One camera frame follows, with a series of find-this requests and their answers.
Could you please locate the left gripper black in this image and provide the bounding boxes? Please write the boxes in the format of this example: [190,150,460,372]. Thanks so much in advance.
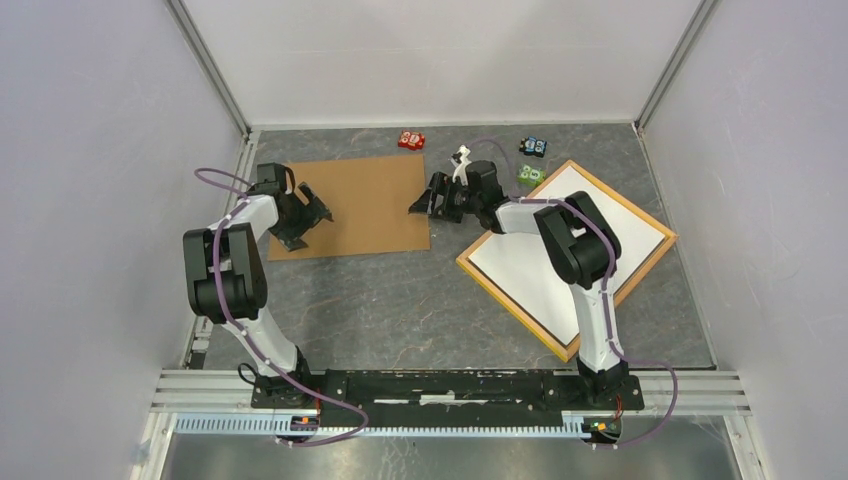
[270,184,334,253]

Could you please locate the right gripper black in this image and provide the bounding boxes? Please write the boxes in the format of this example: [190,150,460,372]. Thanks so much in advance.
[408,173,481,224]

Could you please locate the building photo print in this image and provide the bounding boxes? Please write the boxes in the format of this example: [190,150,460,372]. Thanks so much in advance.
[467,164,668,347]

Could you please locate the wooden picture frame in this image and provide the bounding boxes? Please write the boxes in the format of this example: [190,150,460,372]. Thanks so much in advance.
[455,158,680,364]

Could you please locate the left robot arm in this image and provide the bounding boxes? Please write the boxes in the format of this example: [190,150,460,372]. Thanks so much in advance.
[183,163,333,408]

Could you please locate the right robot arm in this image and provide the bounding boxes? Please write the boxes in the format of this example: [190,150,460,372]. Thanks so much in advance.
[408,161,629,408]

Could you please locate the red toy block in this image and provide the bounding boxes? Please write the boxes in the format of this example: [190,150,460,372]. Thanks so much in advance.
[397,130,426,151]

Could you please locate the brown cardboard backing board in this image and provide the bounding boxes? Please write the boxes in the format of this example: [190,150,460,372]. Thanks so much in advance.
[267,154,430,261]

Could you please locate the green toy block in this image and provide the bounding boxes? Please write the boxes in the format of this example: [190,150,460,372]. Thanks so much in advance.
[516,164,547,188]

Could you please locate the black blue toy block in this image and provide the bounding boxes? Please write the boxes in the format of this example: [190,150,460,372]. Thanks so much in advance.
[518,136,548,158]

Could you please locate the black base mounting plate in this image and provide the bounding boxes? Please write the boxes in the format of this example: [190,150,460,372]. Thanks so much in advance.
[256,369,645,429]

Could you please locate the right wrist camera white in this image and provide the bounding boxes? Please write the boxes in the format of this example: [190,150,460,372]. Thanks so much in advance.
[451,145,471,187]

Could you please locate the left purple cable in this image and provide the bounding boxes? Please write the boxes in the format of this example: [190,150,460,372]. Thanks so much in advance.
[193,168,370,449]

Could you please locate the aluminium rail base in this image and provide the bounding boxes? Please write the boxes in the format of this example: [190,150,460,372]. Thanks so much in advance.
[151,370,751,438]

